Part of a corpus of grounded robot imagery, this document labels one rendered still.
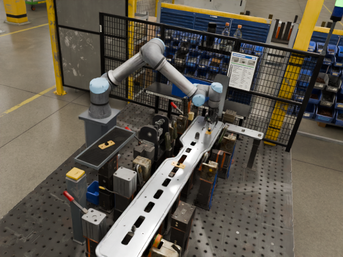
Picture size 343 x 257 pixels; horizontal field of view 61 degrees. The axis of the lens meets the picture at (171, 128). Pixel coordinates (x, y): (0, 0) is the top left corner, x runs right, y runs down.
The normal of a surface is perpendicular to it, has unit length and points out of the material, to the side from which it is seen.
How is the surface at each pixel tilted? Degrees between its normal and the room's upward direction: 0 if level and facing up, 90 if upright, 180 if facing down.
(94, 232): 90
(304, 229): 0
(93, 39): 89
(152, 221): 0
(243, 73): 90
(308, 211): 0
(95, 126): 90
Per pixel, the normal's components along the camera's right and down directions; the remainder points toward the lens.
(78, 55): -0.34, 0.46
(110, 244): 0.09, -0.85
